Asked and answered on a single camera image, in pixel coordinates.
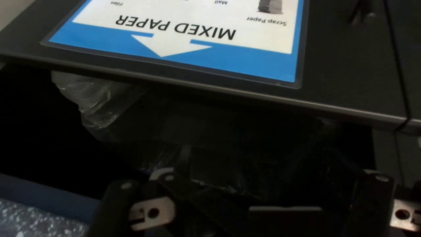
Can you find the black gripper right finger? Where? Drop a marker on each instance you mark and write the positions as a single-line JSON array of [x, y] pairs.
[[369, 202]]

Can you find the blue sign with up arrow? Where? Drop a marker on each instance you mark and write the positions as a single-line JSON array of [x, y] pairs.
[[175, 31]]

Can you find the black bin liner bag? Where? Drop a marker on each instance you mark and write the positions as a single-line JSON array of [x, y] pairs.
[[197, 146]]

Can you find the black bin door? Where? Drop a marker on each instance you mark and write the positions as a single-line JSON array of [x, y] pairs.
[[350, 67]]

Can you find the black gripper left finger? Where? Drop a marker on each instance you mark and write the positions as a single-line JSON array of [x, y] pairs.
[[114, 206]]

